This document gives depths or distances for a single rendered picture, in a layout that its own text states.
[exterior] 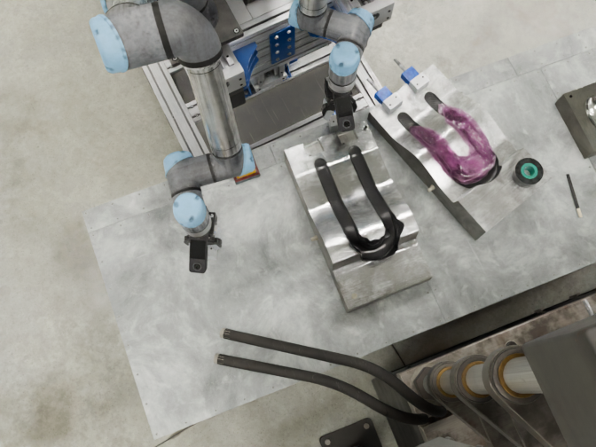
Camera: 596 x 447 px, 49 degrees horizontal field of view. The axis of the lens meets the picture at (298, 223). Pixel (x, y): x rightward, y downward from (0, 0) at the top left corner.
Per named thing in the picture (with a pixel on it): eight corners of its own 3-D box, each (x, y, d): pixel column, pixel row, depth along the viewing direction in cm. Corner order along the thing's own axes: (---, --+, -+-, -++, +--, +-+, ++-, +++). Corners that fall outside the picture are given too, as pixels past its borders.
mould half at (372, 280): (284, 160, 199) (283, 144, 186) (362, 132, 201) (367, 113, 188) (346, 312, 187) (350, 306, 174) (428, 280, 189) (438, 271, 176)
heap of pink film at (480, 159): (403, 132, 195) (407, 121, 188) (446, 98, 198) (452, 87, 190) (460, 197, 190) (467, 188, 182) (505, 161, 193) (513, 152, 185)
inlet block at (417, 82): (387, 67, 204) (389, 58, 199) (399, 58, 205) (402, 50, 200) (414, 98, 201) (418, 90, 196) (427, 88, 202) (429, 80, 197)
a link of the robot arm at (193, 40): (207, -23, 133) (250, 153, 169) (154, -10, 132) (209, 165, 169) (216, 3, 126) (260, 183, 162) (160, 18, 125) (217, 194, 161)
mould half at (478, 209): (366, 119, 203) (371, 104, 192) (429, 72, 207) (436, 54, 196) (475, 240, 193) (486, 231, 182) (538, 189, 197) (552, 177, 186)
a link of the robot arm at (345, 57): (365, 43, 165) (355, 71, 163) (361, 64, 175) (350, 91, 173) (336, 33, 165) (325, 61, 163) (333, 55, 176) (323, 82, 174)
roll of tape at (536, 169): (518, 192, 185) (521, 187, 182) (506, 166, 187) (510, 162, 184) (543, 183, 186) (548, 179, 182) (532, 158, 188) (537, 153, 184)
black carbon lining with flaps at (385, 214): (310, 163, 191) (310, 152, 182) (360, 145, 193) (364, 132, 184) (356, 271, 183) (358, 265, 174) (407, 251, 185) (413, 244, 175)
